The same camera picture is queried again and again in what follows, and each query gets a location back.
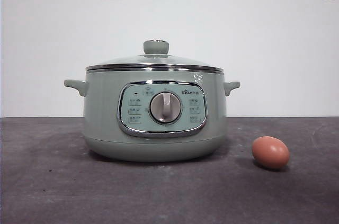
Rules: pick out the glass lid with green knob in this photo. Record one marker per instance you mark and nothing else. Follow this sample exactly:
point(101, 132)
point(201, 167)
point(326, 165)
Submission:
point(156, 48)

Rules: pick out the brown egg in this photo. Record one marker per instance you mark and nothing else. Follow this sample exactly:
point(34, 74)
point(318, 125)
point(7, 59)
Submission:
point(270, 152)

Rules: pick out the pale green electric cooking pot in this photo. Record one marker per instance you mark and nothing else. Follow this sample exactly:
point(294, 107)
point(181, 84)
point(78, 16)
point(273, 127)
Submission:
point(106, 118)

